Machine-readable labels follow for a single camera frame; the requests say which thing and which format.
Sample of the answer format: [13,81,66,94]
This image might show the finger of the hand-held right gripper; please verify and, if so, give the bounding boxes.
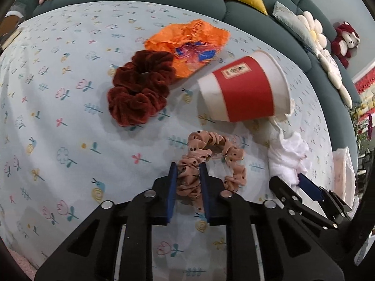
[297,174,354,221]
[269,176,338,230]

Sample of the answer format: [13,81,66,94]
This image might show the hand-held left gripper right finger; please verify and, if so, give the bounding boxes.
[199,163,345,281]

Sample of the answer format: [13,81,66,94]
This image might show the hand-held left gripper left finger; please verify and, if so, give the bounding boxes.
[34,162,178,281]

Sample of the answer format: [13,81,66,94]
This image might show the white tissue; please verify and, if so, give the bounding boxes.
[265,116,311,187]

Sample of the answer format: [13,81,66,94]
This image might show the pink dotted scrunchie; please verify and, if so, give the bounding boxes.
[176,131,247,212]

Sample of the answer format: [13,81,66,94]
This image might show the red paper cup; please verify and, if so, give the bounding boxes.
[197,50,293,123]

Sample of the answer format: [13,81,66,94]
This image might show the dark red velvet scrunchie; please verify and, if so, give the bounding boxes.
[107,50,176,127]

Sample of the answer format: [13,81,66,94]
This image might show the large cream flower cushion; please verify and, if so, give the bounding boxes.
[318,48,354,109]

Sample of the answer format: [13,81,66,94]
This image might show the floral printed tablecloth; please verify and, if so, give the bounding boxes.
[0,1,335,271]

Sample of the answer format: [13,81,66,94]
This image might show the red teddy bear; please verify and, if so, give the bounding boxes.
[331,21,361,70]

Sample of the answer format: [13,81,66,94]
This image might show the orange crumpled wrapper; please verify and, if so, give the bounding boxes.
[144,19,231,79]

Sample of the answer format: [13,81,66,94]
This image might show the grey-blue embroidered pillow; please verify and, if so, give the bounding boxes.
[272,1,319,54]

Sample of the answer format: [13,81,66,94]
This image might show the dark book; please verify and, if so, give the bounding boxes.
[0,26,24,52]

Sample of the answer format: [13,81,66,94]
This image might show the round wooden stool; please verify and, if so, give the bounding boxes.
[0,2,27,36]

